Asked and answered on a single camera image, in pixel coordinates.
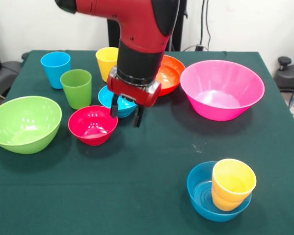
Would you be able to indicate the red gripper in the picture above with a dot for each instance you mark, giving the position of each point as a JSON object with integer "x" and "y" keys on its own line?
{"x": 137, "y": 95}

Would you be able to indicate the small red bowl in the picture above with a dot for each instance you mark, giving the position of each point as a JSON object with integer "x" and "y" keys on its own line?
{"x": 88, "y": 127}

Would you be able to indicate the large pink bowl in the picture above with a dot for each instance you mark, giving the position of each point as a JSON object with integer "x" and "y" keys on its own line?
{"x": 223, "y": 83}

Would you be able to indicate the dark blue bowl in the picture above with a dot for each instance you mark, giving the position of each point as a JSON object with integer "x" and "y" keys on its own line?
{"x": 201, "y": 195}

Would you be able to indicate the short yellow cup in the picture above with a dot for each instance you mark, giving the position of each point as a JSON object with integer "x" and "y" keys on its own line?
{"x": 225, "y": 205}
{"x": 232, "y": 181}

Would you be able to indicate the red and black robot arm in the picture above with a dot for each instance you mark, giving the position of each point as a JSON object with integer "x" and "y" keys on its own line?
{"x": 142, "y": 29}

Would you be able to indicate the tall yellow cup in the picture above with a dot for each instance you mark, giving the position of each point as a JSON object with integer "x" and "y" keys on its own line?
{"x": 105, "y": 66}

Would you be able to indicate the green cup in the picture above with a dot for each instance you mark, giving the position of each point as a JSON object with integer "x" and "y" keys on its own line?
{"x": 77, "y": 93}

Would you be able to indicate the orange bowl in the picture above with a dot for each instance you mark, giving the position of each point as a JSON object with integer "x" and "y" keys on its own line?
{"x": 171, "y": 76}

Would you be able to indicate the dark green table cloth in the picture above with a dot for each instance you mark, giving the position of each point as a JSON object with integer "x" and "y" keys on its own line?
{"x": 147, "y": 183}

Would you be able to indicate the blue cup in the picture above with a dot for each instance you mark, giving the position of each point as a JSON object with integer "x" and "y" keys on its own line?
{"x": 54, "y": 71}

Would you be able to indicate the large green bowl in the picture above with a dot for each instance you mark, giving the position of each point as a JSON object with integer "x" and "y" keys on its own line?
{"x": 24, "y": 124}

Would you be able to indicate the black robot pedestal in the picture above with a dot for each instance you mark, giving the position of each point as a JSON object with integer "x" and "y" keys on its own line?
{"x": 180, "y": 29}

